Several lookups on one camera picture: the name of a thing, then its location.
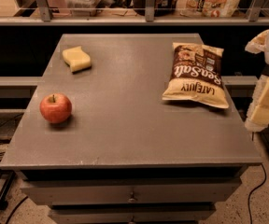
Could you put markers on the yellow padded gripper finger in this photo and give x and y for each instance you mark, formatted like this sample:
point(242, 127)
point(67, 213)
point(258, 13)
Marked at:
point(257, 44)
point(258, 111)

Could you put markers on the yellow sponge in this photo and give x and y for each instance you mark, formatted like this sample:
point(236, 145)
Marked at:
point(77, 59)

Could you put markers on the printed snack bag on shelf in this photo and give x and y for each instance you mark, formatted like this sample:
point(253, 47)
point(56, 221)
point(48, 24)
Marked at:
point(209, 8)

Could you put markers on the sea salt chips bag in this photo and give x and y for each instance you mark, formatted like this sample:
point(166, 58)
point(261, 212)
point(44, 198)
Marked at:
point(195, 75)

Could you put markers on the grey drawer cabinet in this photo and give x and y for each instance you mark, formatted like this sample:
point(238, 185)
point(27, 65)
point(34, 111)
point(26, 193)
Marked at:
point(178, 158)

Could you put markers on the upper drawer metal knob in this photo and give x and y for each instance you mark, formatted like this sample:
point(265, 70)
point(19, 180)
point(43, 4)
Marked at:
point(132, 198)

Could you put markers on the red apple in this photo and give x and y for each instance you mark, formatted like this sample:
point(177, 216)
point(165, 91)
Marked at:
point(55, 108)

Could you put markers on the grey power adapter box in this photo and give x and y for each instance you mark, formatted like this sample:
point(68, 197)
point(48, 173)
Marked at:
point(7, 129)

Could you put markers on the grey metal shelf rail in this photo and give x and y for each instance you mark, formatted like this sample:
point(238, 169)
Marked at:
point(116, 12)

